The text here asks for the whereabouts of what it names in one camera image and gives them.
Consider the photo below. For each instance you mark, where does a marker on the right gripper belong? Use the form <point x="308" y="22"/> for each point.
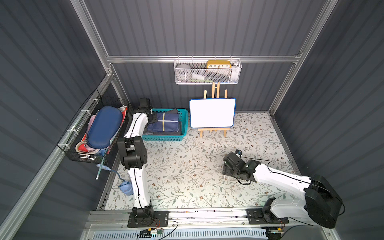
<point x="227" y="163"/>

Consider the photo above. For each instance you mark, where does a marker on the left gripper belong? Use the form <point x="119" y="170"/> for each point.
<point x="151" y="115"/>

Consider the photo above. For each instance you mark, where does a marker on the navy yellow striped pillowcase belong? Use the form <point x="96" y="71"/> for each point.
<point x="158" y="128"/>

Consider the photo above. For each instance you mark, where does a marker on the dark checked pillowcase front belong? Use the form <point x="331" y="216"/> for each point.
<point x="175" y="111"/>

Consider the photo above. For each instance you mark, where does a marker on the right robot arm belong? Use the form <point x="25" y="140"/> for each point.
<point x="314" y="197"/>

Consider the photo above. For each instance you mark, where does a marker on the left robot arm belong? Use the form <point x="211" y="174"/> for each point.
<point x="134" y="157"/>

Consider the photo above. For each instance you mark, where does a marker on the teal plastic laundry basket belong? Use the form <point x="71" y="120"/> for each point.
<point x="183" y="117"/>

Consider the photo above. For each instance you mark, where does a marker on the white tape roll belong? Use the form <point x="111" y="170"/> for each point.
<point x="183" y="72"/>

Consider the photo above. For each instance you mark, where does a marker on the blue framed whiteboard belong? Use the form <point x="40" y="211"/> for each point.
<point x="212" y="113"/>

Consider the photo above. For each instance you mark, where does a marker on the yellow alarm clock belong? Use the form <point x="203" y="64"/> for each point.
<point x="219" y="64"/>

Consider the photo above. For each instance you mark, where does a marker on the blue cloth bundle on floor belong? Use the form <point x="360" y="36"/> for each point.
<point x="126" y="188"/>

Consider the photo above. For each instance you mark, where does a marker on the white wire wall basket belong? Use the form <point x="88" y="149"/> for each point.
<point x="203" y="76"/>

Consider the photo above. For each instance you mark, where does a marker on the black wire side basket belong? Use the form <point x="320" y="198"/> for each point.
<point x="76" y="148"/>

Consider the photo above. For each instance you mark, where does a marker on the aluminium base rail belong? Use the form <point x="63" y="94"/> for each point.
<point x="117" y="220"/>

